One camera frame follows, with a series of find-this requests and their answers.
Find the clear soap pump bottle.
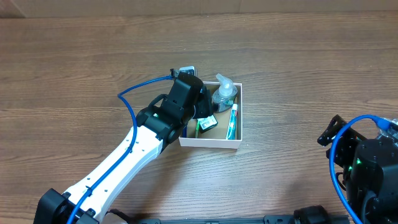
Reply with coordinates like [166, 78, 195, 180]
[211, 73, 238, 113]

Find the green white toothbrush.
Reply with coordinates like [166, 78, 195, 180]
[195, 119, 200, 138]

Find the right blue cable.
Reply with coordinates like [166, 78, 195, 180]
[328, 114, 391, 224]

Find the teal toothpaste tube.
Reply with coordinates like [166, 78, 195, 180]
[226, 103, 238, 140]

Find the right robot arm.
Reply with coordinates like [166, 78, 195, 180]
[317, 114, 397, 223]

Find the white cardboard box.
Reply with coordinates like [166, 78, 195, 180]
[178, 83, 243, 149]

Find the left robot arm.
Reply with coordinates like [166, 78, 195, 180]
[34, 72, 212, 224]

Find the blue disposable razor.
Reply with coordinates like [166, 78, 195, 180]
[182, 126, 187, 138]

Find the green white floss packet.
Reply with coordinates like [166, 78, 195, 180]
[197, 115, 218, 133]

